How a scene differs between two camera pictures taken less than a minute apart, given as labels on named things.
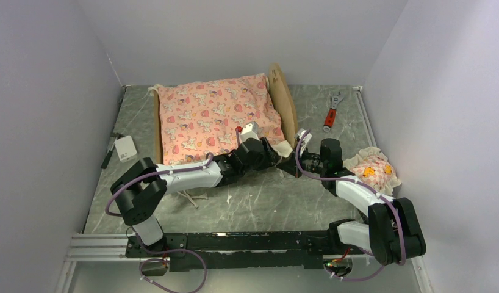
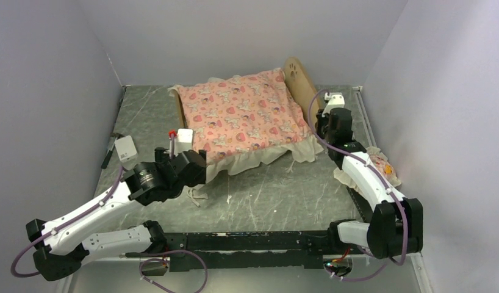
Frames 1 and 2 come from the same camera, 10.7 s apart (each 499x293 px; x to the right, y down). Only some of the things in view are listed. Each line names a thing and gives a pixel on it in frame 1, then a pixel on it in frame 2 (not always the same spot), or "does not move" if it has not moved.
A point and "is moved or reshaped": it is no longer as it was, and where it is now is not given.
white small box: [125, 149] does not move
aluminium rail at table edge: [366, 115] does not move
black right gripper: [301, 157] → [320, 121]
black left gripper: [270, 157] → [161, 158]
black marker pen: [107, 158] does not move
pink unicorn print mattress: [200, 119] is moved or reshaped
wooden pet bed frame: [284, 102] → [301, 88]
